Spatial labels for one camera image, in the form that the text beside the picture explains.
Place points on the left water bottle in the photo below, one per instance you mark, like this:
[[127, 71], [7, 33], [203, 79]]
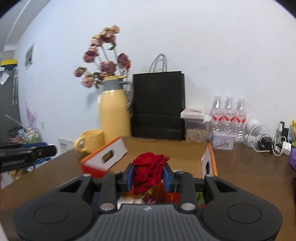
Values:
[[216, 113]]

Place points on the purple pouch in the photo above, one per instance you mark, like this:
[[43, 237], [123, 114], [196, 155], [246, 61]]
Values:
[[292, 158]]

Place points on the black paper shopping bag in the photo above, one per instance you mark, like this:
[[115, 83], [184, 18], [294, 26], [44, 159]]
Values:
[[158, 100]]

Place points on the white round camera device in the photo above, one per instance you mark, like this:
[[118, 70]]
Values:
[[252, 129]]

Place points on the middle water bottle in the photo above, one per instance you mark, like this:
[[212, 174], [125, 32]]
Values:
[[229, 115]]

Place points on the metal wire storage rack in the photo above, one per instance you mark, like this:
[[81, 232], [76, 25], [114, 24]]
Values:
[[23, 135]]

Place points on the yellow ceramic mug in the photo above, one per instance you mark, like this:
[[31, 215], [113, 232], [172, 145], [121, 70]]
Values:
[[89, 141]]

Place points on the clear snack container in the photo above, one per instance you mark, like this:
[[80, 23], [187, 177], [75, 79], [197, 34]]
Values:
[[197, 124]]

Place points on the red artificial rose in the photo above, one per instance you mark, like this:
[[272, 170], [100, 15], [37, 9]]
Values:
[[148, 172]]

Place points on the yellow thermos jug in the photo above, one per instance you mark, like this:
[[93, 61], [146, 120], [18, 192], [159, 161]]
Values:
[[114, 108]]

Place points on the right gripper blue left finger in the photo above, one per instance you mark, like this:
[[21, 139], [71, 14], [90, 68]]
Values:
[[128, 176]]

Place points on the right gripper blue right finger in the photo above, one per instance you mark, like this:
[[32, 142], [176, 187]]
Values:
[[167, 178]]

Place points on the dried pink flower bouquet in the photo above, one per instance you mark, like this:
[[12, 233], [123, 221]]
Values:
[[102, 53]]

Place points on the water bottle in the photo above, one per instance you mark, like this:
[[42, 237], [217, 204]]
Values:
[[240, 119], [229, 115], [216, 113]]

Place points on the small white tin box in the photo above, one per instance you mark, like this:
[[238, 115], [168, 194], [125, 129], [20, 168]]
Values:
[[222, 140]]

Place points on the right water bottle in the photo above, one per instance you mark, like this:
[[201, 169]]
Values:
[[240, 119]]

